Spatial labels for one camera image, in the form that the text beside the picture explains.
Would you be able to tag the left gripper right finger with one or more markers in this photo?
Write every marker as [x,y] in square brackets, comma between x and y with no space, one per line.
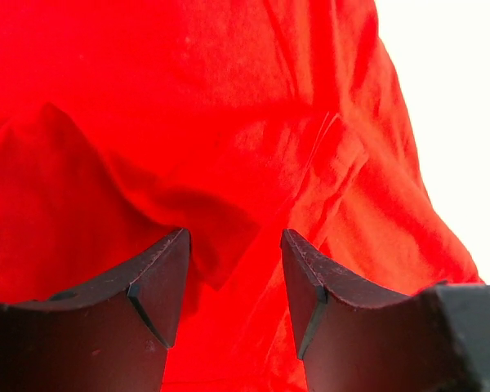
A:
[354,335]

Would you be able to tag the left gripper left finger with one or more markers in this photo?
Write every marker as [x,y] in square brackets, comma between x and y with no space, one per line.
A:
[111,333]

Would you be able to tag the red t-shirt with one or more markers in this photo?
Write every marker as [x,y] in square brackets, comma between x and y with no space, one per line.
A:
[121,120]

